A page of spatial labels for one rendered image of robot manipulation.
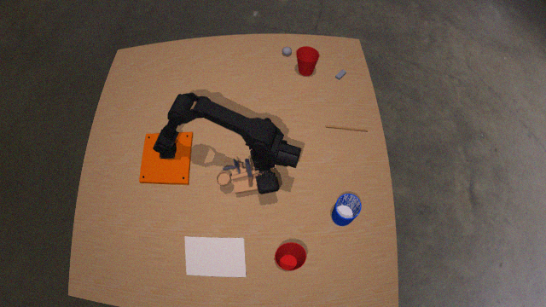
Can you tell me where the white flat rectangular sheet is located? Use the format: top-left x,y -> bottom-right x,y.
184,236 -> 247,278

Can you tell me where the blue cup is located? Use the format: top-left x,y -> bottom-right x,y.
332,194 -> 362,227

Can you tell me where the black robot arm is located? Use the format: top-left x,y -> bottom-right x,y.
153,93 -> 302,168

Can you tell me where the small grey ball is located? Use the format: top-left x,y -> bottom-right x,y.
282,46 -> 292,55

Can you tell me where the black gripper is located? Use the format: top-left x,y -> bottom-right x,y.
248,146 -> 280,194

